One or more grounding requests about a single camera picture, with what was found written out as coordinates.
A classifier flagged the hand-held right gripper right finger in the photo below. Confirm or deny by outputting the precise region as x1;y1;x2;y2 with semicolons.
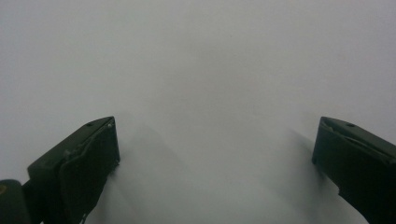
311;116;396;224

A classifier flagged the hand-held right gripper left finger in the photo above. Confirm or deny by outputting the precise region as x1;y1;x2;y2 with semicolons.
27;116;121;224

